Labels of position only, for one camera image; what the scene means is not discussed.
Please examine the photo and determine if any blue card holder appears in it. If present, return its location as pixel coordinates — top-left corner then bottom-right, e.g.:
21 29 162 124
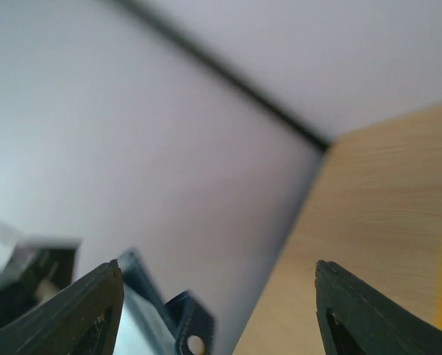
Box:
113 248 215 354

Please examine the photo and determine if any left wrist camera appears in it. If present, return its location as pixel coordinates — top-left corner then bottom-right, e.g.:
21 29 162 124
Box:
0 220 81 295

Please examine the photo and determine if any black left frame post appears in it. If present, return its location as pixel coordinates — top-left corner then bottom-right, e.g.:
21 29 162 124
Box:
113 0 331 154

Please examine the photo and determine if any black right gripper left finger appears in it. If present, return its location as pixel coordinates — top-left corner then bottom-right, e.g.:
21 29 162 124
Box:
0 260 124 354

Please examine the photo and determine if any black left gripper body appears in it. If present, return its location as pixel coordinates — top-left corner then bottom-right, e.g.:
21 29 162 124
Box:
0 247 76 329

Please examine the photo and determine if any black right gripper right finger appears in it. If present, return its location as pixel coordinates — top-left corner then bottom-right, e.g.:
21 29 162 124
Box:
315 260 442 355

